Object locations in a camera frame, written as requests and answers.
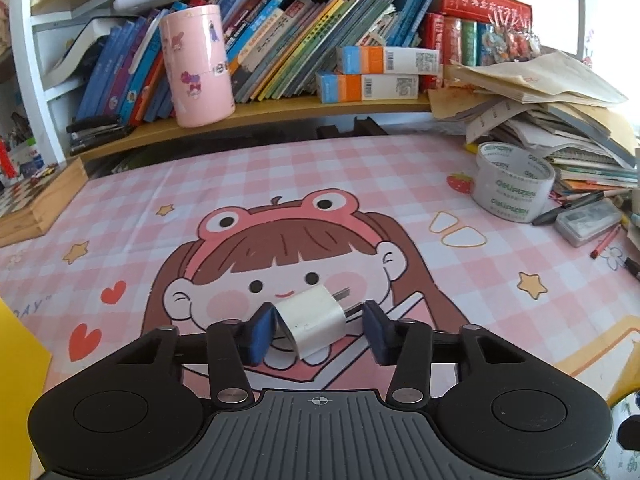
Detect small white charger adapter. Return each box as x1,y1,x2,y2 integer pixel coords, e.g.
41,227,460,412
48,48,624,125
276,285,350,359

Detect clear tape roll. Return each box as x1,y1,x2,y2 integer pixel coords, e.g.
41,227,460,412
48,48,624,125
472,142,555,223

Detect grey pencil case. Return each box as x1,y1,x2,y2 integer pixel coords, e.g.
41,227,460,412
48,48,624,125
553,198,622,247

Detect yellow cardboard box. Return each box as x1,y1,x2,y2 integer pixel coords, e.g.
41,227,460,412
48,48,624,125
1,301,51,479

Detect wooden chessboard box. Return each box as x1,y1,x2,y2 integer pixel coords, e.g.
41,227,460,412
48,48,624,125
0,158,88,247

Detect pink cylindrical container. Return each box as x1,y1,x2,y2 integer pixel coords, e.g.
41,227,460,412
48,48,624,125
160,4,235,128

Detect lower orange blue box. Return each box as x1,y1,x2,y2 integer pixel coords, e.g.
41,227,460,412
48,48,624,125
316,73,420,104

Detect orange blue box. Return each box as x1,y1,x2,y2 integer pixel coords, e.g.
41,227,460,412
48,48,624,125
336,46,440,76
316,73,420,104

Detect white cream jar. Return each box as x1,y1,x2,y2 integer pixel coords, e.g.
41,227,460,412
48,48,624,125
9,138,44,178

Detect stack of papers and books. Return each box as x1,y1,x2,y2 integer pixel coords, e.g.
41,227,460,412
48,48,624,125
427,51,639,197

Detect upper orange blue box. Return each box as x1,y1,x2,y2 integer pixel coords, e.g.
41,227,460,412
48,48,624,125
336,46,440,76

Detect row of leaning books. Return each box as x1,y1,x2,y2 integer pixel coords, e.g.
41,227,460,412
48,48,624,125
76,0,433,127

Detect white bookshelf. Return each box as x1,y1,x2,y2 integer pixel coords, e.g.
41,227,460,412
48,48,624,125
6,0,589,162

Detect red dictionary book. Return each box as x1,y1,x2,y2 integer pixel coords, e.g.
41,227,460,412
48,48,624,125
431,0,533,23

